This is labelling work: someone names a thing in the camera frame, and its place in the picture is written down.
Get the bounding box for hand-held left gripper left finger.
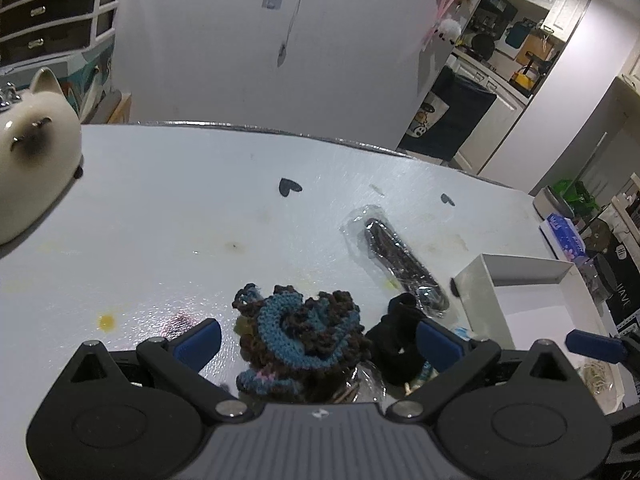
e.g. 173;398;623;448
70;319;256;423

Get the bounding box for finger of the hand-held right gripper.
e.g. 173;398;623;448
565;322;640;366

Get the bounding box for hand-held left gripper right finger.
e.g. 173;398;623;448
385;320;571;423

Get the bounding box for clear packet of beige hair ties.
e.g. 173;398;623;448
575;357;618;396

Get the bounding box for black scrunchie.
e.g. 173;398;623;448
365;292;453;386

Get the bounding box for white cardboard box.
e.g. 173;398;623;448
451;254;626;413

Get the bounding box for clear bag of black hair ties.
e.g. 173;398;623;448
342;204;451;318

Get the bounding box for blue brown crochet scrunchie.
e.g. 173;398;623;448
232;284;373;403

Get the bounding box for black printed box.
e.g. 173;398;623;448
592;247;640;331

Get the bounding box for blue tissue pack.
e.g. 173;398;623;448
540;212;588;261

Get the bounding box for round metal tin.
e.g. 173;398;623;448
532;185;576;221

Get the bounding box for white cartoon tote bag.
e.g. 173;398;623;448
407;91;451;141

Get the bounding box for white kitchen cabinet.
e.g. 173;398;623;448
447;52;530;173

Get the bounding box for chair with dark cover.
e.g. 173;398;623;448
400;65;498;161

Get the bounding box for white ceramic cat figure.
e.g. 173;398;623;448
0;67;85;246

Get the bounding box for colourful painted panel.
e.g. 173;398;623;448
60;42;117;123

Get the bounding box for pink ribbons with white pompom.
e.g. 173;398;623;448
397;0;483;48

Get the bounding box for white cabinet with dark drawers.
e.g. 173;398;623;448
0;0;123;68

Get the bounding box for hanging chain pendant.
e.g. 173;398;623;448
277;0;326;68

